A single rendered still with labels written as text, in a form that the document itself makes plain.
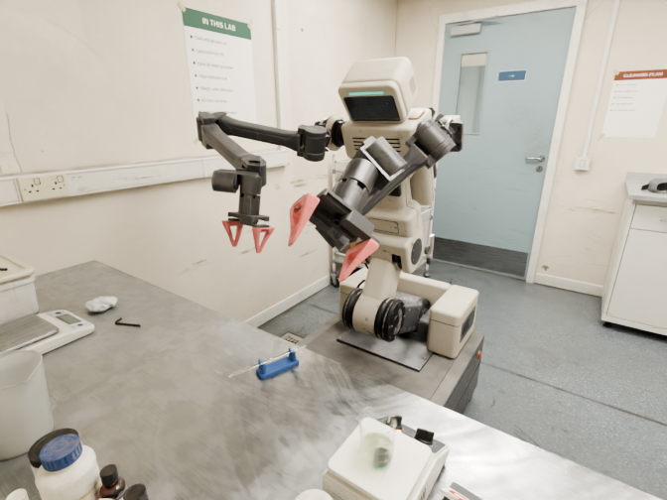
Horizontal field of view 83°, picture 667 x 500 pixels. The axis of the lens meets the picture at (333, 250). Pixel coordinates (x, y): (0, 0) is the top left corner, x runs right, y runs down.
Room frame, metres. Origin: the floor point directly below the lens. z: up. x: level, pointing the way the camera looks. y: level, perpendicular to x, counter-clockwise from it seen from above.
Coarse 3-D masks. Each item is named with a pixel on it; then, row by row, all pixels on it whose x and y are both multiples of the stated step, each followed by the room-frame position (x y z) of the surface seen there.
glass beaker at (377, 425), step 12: (372, 408) 0.45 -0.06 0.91; (384, 408) 0.45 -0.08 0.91; (360, 420) 0.43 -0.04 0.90; (372, 420) 0.45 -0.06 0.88; (384, 420) 0.45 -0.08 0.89; (396, 420) 0.43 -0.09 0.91; (360, 432) 0.42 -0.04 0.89; (372, 432) 0.40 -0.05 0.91; (384, 432) 0.40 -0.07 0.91; (360, 444) 0.42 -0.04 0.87; (372, 444) 0.40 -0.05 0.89; (384, 444) 0.40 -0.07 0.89; (360, 456) 0.42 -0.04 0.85; (372, 456) 0.40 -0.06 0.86; (384, 456) 0.40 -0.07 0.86; (372, 468) 0.40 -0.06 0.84; (384, 468) 0.40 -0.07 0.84
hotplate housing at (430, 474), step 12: (432, 456) 0.44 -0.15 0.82; (444, 456) 0.47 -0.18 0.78; (432, 468) 0.43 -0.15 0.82; (324, 480) 0.41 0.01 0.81; (336, 480) 0.40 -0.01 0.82; (420, 480) 0.40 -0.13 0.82; (432, 480) 0.43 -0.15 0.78; (336, 492) 0.39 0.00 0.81; (348, 492) 0.39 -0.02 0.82; (360, 492) 0.38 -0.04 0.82; (420, 492) 0.39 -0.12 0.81
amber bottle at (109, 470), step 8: (112, 464) 0.42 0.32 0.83; (104, 472) 0.40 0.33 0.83; (112, 472) 0.40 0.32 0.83; (104, 480) 0.40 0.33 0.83; (112, 480) 0.40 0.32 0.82; (120, 480) 0.41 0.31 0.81; (104, 488) 0.40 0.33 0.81; (112, 488) 0.40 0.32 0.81; (120, 488) 0.40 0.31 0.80; (104, 496) 0.39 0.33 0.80; (112, 496) 0.39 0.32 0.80; (120, 496) 0.40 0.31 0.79
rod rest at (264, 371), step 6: (294, 354) 0.77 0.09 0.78; (258, 360) 0.74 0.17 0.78; (282, 360) 0.77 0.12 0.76; (288, 360) 0.77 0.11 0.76; (294, 360) 0.77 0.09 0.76; (264, 366) 0.72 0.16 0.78; (270, 366) 0.75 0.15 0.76; (276, 366) 0.75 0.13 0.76; (282, 366) 0.75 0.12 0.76; (288, 366) 0.75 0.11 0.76; (258, 372) 0.73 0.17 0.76; (264, 372) 0.72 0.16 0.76; (270, 372) 0.73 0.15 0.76; (276, 372) 0.73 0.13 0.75; (264, 378) 0.71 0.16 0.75
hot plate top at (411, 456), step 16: (352, 432) 0.47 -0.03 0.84; (352, 448) 0.44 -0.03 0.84; (400, 448) 0.44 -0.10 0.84; (416, 448) 0.44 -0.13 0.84; (336, 464) 0.41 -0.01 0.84; (352, 464) 0.41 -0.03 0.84; (400, 464) 0.41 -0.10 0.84; (416, 464) 0.41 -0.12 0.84; (352, 480) 0.39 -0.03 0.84; (368, 480) 0.39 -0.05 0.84; (384, 480) 0.39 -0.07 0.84; (400, 480) 0.39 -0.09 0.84; (416, 480) 0.39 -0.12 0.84; (368, 496) 0.37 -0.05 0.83; (384, 496) 0.36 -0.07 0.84; (400, 496) 0.36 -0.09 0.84
